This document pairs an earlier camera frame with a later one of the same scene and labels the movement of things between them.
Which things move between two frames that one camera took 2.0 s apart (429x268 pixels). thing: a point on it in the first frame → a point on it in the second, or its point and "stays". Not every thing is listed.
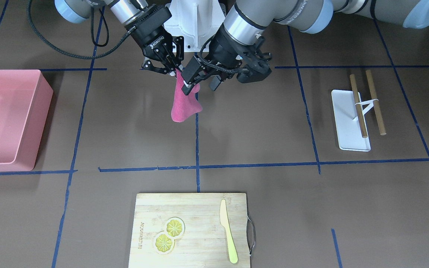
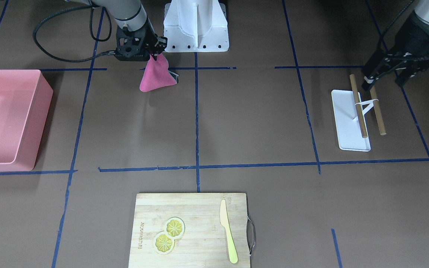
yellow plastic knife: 224,221 stays
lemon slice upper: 174,227 stays
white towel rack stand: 349,112 stays
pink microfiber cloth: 184,106 → 156,74
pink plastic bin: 12,108 stays
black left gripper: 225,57 → 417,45
